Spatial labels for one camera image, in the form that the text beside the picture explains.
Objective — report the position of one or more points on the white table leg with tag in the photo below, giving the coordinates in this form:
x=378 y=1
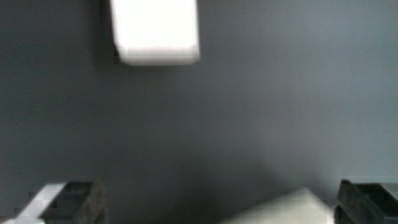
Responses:
x=154 y=27

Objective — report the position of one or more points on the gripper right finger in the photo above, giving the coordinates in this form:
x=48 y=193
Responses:
x=366 y=203

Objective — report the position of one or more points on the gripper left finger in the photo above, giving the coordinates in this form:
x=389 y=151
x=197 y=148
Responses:
x=67 y=203

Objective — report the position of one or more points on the white square table top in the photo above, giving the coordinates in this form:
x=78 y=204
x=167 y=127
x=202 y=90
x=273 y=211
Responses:
x=293 y=209

